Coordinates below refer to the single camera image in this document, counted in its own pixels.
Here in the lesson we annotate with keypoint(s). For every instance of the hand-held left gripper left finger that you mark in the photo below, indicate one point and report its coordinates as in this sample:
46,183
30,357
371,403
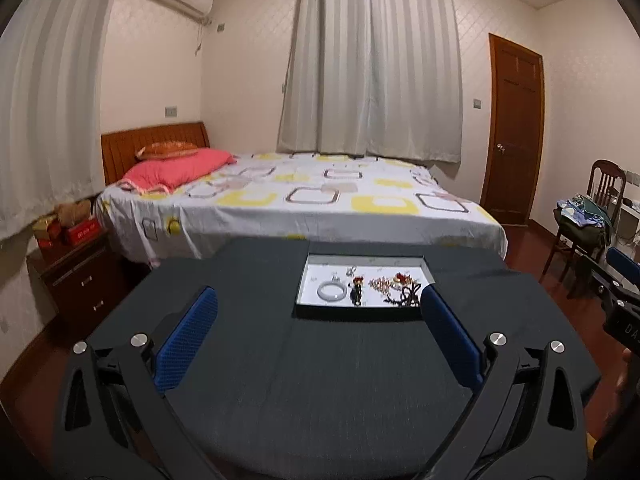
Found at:
185,345

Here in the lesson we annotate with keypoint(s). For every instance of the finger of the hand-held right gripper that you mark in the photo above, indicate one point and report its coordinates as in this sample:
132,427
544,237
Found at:
625,265
597,275

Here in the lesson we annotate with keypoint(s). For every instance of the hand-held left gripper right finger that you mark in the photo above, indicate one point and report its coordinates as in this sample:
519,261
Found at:
450,340

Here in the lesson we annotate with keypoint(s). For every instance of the red knot white flower charm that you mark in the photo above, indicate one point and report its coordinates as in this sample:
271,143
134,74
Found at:
402,277

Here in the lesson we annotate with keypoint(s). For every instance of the rose gold crystal brooch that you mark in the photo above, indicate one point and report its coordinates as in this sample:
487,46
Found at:
381,285

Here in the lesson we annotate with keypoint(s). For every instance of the dark green jewelry box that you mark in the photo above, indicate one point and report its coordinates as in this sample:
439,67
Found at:
350,312

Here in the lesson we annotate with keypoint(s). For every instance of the white jade bangle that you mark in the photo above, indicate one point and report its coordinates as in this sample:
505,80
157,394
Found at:
320,292

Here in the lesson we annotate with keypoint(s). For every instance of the pile of clothes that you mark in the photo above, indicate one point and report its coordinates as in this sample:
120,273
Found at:
585,217

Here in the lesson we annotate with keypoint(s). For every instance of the wooden chair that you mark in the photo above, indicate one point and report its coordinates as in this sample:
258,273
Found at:
607,177

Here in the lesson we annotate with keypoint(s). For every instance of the wooden nightstand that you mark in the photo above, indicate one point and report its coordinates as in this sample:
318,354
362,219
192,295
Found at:
80,285

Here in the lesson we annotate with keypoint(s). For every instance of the wooden door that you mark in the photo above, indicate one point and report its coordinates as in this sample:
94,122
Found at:
515,130

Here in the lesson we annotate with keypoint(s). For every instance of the brown teddy bear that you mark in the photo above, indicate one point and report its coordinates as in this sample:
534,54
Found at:
74,211

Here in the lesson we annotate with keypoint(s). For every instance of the pink pillow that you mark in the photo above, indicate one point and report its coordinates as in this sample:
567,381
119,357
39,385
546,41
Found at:
180,167

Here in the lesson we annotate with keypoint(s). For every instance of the yellow red gift box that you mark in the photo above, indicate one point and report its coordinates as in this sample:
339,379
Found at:
47,232

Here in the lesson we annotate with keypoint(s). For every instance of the bed with patterned sheet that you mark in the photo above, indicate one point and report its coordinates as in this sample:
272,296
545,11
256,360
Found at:
310,195

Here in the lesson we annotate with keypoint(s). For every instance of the orange pillow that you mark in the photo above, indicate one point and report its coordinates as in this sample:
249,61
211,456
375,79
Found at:
167,150

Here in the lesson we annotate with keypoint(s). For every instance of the wooden headboard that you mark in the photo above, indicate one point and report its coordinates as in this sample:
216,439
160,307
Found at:
120,150

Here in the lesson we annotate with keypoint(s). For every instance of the white sheer side curtain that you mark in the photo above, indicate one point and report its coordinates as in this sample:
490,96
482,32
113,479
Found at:
50,110

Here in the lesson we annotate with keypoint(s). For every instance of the white window curtain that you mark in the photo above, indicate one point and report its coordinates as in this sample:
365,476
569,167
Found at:
370,60

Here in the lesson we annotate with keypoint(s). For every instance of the wall socket above headboard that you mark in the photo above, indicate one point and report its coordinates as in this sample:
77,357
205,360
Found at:
171,110

